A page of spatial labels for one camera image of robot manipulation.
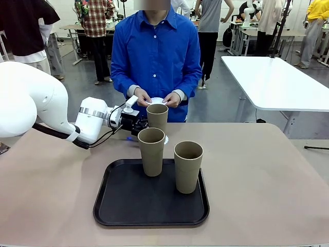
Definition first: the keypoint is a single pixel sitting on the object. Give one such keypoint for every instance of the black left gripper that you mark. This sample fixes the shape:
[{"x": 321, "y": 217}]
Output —
[{"x": 127, "y": 124}]

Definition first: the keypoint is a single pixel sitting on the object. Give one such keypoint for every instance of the tall brown paper cup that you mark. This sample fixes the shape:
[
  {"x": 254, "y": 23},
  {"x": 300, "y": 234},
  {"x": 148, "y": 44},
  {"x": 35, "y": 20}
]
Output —
[
  {"x": 151, "y": 157},
  {"x": 187, "y": 172},
  {"x": 157, "y": 115}
]

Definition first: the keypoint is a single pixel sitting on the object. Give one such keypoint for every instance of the white scalloped paper coaster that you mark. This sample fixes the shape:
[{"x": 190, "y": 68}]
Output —
[{"x": 166, "y": 141}]

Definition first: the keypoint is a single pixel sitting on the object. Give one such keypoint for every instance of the white scalloped coaster stack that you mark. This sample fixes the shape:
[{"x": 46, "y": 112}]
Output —
[{"x": 156, "y": 100}]

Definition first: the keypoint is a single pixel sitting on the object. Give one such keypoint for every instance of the person's right forearm blue sleeve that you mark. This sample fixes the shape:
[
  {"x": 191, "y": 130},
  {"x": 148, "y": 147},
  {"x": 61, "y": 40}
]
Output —
[{"x": 120, "y": 86}]

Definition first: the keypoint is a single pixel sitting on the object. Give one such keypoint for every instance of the person's left forearm blue sleeve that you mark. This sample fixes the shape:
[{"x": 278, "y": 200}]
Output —
[{"x": 191, "y": 87}]

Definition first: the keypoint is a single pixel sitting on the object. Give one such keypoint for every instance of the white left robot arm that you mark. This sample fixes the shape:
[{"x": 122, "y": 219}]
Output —
[{"x": 15, "y": 103}]

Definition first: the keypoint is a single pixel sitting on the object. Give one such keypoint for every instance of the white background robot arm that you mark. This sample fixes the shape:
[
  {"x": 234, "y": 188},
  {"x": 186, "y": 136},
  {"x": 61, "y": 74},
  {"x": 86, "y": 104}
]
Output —
[{"x": 248, "y": 13}]

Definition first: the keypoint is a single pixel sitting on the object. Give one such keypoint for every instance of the person's right hand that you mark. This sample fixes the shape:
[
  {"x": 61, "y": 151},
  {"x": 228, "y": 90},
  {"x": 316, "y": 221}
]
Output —
[{"x": 141, "y": 97}]

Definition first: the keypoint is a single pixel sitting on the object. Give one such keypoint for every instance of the person's left hand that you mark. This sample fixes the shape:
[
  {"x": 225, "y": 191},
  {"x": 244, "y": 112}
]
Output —
[{"x": 173, "y": 100}]

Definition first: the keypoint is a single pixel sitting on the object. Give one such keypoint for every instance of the person in blue shirt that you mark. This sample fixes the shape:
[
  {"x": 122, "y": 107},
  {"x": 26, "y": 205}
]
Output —
[{"x": 156, "y": 59}]

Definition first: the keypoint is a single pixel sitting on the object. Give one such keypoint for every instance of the black plastic tray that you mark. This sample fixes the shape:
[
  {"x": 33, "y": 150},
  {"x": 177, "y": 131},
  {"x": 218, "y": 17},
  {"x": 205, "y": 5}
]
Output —
[{"x": 151, "y": 205}]

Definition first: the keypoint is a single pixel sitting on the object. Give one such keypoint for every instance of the person in grey trousers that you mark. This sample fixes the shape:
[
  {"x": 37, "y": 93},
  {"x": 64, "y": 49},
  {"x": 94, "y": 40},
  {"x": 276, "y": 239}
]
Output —
[{"x": 55, "y": 56}]

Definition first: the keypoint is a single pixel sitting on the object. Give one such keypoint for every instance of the person in plaid shirt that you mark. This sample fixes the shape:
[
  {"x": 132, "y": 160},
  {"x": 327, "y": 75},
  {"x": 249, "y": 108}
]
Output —
[{"x": 96, "y": 18}]

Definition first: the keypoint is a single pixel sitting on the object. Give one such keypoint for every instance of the grey background work table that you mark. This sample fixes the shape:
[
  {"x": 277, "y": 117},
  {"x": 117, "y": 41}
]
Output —
[{"x": 72, "y": 27}]

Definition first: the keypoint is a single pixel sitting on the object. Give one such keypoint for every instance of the black hanging bag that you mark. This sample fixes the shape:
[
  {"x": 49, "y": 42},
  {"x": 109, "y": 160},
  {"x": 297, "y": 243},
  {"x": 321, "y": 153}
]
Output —
[{"x": 227, "y": 36}]

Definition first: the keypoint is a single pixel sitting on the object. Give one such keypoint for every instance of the person in grey t-shirt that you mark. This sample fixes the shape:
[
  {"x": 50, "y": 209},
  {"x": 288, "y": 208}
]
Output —
[{"x": 210, "y": 15}]

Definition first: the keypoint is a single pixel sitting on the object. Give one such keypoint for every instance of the dark patterned floor item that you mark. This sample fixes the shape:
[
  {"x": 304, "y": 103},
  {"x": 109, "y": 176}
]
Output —
[{"x": 3, "y": 149}]

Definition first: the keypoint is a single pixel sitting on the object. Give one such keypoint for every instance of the white folding table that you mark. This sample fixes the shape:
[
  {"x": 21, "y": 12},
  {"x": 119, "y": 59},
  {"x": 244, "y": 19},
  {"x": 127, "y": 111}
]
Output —
[{"x": 270, "y": 82}]

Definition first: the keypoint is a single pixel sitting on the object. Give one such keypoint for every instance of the person in black top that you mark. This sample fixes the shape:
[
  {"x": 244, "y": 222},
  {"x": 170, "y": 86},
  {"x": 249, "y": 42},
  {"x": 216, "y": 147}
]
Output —
[{"x": 23, "y": 25}]

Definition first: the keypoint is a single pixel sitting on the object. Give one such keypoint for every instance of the seated person in black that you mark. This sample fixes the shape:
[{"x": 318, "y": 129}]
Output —
[{"x": 244, "y": 9}]

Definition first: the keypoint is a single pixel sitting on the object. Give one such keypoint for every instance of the person in beige clothes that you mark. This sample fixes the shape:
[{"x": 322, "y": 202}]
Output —
[{"x": 267, "y": 20}]

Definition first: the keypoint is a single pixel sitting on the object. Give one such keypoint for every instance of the black tripod pole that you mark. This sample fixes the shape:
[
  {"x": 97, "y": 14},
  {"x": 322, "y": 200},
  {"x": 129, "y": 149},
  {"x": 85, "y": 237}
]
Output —
[{"x": 281, "y": 25}]

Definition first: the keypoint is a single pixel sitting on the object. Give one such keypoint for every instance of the grey background desk row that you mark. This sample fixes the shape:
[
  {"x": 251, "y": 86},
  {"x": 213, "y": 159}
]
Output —
[{"x": 290, "y": 33}]

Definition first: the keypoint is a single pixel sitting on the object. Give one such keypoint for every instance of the thin black rod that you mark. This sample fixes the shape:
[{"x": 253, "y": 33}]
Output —
[{"x": 316, "y": 147}]

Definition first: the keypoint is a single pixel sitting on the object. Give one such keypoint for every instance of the person in yellow top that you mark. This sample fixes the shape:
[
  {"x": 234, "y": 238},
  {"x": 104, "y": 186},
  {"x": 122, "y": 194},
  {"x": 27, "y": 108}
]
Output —
[{"x": 317, "y": 10}]

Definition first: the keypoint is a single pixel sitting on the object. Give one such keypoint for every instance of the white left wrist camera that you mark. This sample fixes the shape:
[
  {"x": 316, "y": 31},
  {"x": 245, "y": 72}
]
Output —
[{"x": 132, "y": 100}]

